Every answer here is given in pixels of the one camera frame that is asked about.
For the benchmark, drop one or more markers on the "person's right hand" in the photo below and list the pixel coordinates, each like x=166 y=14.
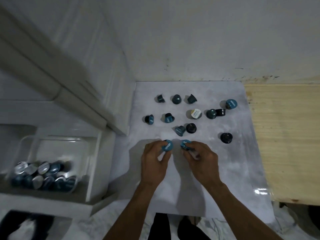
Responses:
x=203 y=164

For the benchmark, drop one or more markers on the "person's left hand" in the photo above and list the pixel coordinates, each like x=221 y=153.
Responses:
x=153 y=164

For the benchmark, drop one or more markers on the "person's right fingers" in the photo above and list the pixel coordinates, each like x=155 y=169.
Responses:
x=193 y=151

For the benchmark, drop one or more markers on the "person's left fingers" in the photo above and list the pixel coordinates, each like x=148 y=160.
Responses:
x=157 y=150

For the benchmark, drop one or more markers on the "teal-lidded coffee capsule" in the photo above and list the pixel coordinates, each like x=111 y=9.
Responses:
x=185 y=144
x=167 y=145

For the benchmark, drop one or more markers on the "person's left forearm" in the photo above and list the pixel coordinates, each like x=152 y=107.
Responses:
x=136 y=212

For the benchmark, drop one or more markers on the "person's right forearm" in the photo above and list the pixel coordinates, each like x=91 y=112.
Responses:
x=240 y=212

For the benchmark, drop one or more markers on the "scattered group of dark capsules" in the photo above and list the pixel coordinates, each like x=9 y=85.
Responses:
x=191 y=128

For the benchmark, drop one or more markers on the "white-lidded coffee capsule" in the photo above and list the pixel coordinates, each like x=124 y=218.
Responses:
x=194 y=113

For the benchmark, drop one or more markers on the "white storage box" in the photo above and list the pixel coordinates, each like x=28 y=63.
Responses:
x=96 y=167

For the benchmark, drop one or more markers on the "person's black trousers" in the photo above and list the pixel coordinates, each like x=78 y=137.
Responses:
x=162 y=227

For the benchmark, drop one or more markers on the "light wooden board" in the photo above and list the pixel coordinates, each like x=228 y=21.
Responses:
x=287 y=142

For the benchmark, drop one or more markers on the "clear plastic container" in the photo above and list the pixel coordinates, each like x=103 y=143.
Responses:
x=62 y=149

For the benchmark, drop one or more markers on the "pile of foil-topped capsules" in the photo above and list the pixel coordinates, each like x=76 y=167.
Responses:
x=42 y=176

